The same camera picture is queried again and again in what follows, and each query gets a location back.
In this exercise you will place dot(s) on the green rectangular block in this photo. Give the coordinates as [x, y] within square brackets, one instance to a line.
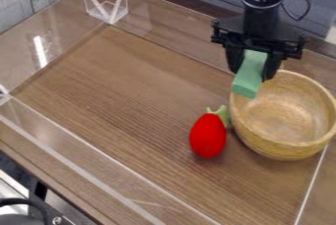
[248, 76]

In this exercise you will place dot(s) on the clear acrylic corner bracket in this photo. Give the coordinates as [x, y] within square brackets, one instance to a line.
[107, 11]

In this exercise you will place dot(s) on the clear acrylic tray wall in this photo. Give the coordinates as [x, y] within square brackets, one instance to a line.
[104, 187]

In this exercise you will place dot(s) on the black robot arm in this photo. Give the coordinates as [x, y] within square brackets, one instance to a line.
[265, 11]

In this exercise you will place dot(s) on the brown wooden bowl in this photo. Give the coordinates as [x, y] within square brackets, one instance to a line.
[288, 122]

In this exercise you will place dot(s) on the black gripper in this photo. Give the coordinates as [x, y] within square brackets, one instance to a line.
[276, 39]

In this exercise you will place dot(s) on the red plush strawberry toy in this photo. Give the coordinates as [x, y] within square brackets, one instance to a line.
[208, 133]

